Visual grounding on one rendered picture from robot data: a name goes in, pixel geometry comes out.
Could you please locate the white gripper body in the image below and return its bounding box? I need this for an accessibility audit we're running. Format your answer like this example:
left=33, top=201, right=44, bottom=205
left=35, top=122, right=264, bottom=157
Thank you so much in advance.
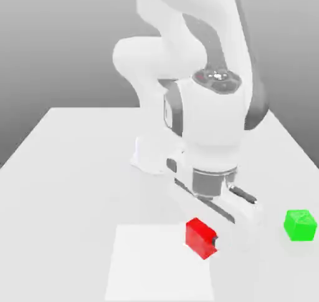
left=173, top=177, right=264, bottom=233

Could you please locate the small red cube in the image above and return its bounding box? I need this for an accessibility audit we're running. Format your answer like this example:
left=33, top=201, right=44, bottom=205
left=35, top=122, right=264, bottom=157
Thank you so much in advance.
left=185, top=217, right=219, bottom=260

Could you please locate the small green cube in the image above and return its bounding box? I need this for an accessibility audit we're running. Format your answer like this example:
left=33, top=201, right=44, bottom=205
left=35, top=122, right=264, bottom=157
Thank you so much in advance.
left=283, top=209, right=318, bottom=242

